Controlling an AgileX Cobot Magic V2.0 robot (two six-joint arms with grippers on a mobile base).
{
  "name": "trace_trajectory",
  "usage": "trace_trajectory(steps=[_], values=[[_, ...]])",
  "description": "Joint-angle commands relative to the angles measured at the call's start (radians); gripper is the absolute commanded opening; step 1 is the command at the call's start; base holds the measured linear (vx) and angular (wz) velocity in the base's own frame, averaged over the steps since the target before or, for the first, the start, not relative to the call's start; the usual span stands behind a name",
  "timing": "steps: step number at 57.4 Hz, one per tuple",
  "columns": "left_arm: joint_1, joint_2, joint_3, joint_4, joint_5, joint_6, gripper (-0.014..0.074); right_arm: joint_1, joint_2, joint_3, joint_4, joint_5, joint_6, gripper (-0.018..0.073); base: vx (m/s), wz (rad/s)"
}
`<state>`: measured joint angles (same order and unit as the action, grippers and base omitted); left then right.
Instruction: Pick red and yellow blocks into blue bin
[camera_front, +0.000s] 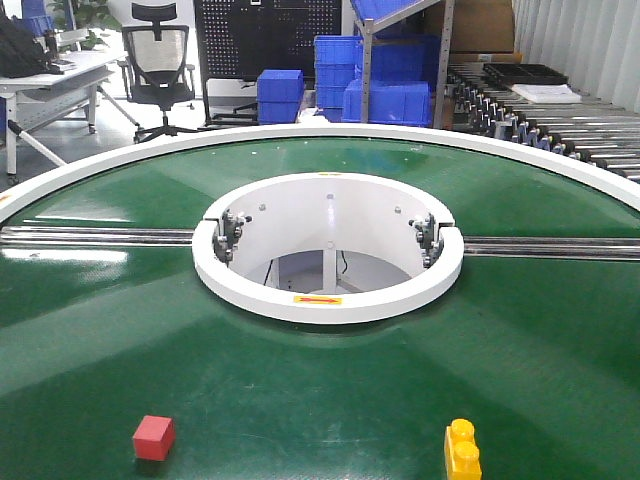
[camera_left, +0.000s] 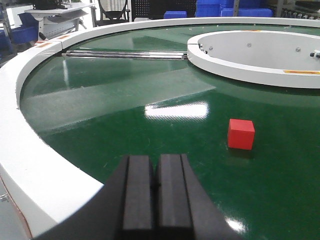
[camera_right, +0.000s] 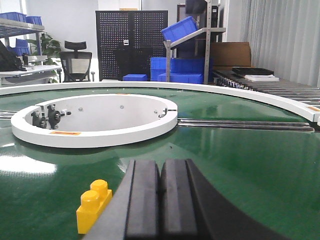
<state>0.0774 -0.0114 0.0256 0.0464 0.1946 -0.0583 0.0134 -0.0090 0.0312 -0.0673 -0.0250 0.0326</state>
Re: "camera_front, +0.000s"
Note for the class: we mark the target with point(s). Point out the black pegboard stand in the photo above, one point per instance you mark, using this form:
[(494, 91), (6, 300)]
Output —
[(239, 39)]

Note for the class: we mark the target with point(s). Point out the grey metal shelf frame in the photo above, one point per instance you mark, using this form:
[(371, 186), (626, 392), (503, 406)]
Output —
[(371, 17)]

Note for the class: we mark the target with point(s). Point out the blue crate stack left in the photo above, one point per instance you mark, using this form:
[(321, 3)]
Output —
[(279, 95)]

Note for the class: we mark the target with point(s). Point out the blue crate low right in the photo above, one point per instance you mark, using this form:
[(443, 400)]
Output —
[(404, 103)]

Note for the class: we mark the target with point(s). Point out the black mesh office chair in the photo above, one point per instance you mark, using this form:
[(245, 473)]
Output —
[(155, 71)]

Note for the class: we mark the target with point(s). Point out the black backpack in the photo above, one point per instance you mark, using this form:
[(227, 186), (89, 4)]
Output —
[(21, 55)]

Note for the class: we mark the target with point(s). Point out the white office desk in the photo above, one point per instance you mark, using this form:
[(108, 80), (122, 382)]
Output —
[(52, 120)]

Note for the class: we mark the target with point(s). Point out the steel conveyor rod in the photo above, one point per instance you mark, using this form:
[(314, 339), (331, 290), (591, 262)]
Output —
[(575, 248), (95, 236)]

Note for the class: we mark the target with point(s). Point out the steel roller conveyor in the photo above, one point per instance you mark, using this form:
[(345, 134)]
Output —
[(583, 128)]

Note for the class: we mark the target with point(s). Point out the white outer conveyor rim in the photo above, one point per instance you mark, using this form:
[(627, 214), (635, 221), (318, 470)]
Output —
[(488, 195)]

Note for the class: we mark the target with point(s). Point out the right steel conveyor rod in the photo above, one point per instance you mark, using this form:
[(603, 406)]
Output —
[(575, 248)]

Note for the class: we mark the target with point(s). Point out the yellow studded toy brick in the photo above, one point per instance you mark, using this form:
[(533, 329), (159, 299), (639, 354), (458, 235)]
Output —
[(462, 455)]

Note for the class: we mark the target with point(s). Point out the blue crate stack middle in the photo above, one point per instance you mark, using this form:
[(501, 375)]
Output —
[(335, 59)]

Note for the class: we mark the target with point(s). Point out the black plastic tray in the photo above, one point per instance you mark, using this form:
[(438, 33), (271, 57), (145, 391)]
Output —
[(530, 74)]

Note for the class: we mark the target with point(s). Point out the red cube block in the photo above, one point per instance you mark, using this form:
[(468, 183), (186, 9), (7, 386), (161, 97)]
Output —
[(154, 438)]

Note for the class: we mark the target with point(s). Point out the left steel conveyor rod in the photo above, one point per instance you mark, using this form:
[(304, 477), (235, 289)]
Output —
[(95, 236)]

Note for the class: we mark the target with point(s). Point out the blue crate stack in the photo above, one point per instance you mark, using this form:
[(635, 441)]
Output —
[(335, 59), (279, 95)]

